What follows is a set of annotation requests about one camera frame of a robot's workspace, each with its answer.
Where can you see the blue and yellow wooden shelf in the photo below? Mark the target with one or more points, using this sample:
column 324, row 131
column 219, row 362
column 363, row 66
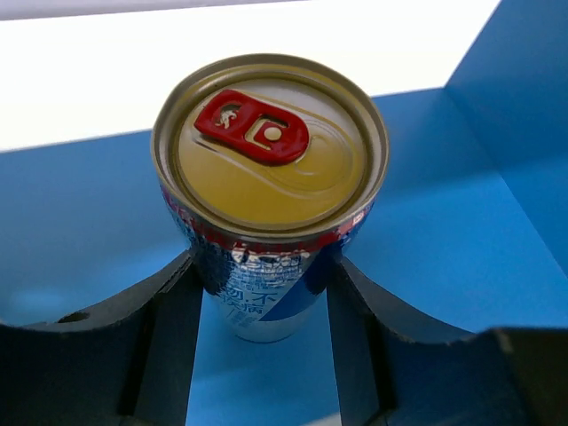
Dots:
column 470, row 226

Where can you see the Red Bull can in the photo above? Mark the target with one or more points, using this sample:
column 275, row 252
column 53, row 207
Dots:
column 269, row 165

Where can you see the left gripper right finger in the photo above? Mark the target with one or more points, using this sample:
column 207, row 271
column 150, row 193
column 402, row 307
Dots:
column 396, row 365

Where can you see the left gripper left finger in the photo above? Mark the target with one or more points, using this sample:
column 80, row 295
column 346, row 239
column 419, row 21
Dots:
column 127, row 360

